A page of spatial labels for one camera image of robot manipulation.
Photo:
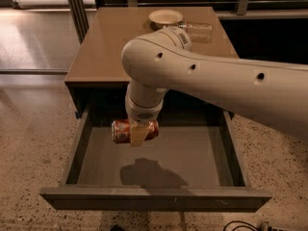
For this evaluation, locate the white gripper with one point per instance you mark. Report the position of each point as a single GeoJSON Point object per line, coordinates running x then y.
{"type": "Point", "coordinates": [141, 112]}

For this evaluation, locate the red coke can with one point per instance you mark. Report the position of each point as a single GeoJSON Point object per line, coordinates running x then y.
{"type": "Point", "coordinates": [121, 130]}

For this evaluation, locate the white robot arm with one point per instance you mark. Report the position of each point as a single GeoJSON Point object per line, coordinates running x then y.
{"type": "Point", "coordinates": [270, 93]}

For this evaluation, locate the open grey top drawer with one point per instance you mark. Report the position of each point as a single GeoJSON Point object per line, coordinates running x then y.
{"type": "Point", "coordinates": [192, 167]}

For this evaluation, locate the brown cabinet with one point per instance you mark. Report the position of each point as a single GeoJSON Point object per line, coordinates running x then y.
{"type": "Point", "coordinates": [98, 61]}

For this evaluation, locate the white bowl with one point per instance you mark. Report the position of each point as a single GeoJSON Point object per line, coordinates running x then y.
{"type": "Point", "coordinates": [163, 18]}

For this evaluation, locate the clear plastic water bottle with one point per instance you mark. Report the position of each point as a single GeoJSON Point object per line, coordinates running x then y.
{"type": "Point", "coordinates": [198, 32]}

